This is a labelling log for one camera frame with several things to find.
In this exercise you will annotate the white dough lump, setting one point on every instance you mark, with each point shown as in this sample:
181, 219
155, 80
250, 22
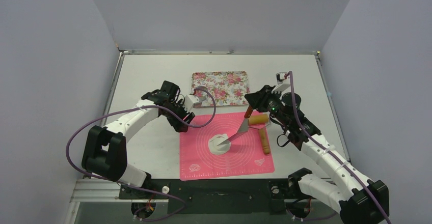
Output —
218, 150

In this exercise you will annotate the floral rectangular tray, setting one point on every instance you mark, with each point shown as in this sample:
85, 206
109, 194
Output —
227, 87

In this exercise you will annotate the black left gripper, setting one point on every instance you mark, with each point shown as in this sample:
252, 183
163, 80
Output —
181, 128

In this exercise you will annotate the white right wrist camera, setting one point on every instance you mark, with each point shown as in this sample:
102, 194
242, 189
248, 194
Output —
283, 82

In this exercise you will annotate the pink silicone baking mat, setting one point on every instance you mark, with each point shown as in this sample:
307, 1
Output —
245, 156

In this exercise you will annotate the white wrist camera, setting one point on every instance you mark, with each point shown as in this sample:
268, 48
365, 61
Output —
189, 102
283, 82

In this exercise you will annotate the wooden rolling pin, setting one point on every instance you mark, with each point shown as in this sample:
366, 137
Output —
260, 123

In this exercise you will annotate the round metal dough cutter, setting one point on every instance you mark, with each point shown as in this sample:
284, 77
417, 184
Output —
201, 93

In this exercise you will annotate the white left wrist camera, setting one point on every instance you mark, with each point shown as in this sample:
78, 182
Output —
189, 102

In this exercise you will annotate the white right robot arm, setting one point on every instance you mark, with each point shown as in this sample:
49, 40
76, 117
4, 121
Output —
351, 194

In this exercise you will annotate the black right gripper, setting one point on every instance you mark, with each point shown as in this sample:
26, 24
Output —
258, 98

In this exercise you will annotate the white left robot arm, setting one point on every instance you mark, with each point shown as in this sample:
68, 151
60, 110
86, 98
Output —
105, 152

